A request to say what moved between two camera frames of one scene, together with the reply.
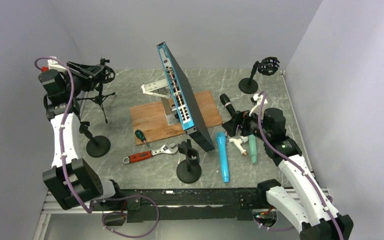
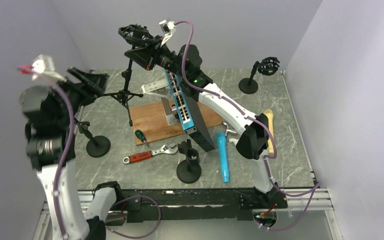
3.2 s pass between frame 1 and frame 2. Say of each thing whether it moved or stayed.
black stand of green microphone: stayed
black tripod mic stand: moved
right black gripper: moved
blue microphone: stayed
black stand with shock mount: stayed
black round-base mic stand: stayed
